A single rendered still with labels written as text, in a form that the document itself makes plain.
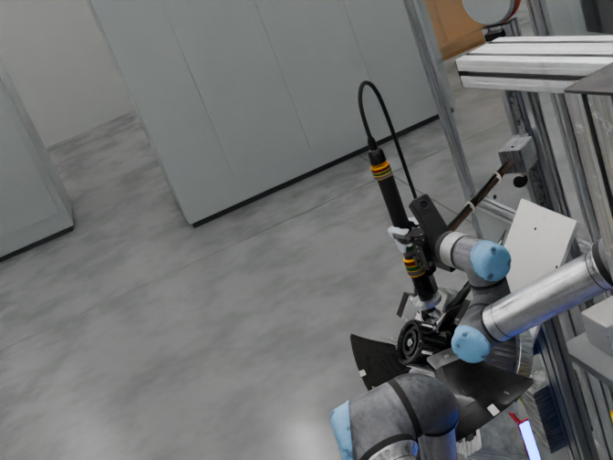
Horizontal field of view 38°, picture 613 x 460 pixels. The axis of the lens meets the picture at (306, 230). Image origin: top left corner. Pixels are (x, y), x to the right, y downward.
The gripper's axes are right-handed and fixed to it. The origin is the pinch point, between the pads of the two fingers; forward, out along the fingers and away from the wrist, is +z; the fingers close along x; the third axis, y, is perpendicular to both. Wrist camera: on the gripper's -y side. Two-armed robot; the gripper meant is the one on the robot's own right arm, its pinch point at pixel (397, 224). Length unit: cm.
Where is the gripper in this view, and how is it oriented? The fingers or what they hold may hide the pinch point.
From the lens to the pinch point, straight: 208.4
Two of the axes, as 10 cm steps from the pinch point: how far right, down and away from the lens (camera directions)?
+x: 8.2, -4.6, 3.4
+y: 3.4, 8.7, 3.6
